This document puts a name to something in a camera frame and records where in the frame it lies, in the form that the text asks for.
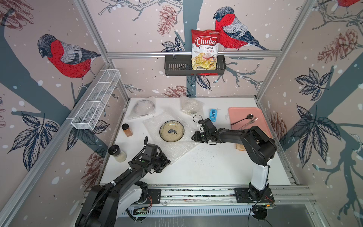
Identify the silver fork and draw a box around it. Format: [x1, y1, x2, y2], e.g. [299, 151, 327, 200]
[241, 117, 258, 130]

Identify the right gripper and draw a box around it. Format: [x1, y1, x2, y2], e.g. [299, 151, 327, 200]
[189, 132, 209, 144]

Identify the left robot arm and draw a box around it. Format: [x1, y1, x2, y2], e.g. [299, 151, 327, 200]
[75, 143, 171, 227]

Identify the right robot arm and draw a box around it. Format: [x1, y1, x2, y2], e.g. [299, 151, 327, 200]
[192, 118, 277, 202]

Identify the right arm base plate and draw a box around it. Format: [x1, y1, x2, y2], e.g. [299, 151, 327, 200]
[233, 187, 275, 203]

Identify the pink tray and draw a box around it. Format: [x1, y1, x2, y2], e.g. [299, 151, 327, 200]
[228, 107, 272, 138]

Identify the white mesh wall shelf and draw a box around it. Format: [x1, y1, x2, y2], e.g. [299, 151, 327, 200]
[71, 69, 121, 130]

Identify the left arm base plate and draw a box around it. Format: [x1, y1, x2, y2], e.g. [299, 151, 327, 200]
[132, 189, 161, 206]

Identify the blue tape dispenser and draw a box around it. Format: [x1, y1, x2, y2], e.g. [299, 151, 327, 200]
[209, 109, 217, 122]

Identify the clear bubble wrap sheet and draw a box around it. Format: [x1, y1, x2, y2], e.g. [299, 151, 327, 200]
[179, 96, 204, 116]
[128, 96, 157, 120]
[143, 111, 198, 164]

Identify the black spoon on tray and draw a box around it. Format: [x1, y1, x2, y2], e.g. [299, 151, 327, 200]
[231, 114, 254, 126]

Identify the Chuba cassava chips bag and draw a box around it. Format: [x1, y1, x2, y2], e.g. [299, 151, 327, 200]
[191, 30, 220, 71]

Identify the white plate dark rim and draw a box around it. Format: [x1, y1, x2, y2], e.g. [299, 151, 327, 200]
[133, 100, 156, 116]

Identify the shaker jar black lid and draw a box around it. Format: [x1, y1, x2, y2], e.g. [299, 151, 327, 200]
[108, 144, 127, 163]

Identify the orange spice bottle black cap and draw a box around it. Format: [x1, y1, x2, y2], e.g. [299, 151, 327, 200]
[122, 124, 133, 137]

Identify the speckled cream plate dark rim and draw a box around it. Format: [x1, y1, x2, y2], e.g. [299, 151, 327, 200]
[159, 120, 185, 142]

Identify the black wire basket shelf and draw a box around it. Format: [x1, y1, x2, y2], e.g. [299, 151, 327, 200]
[164, 55, 226, 76]

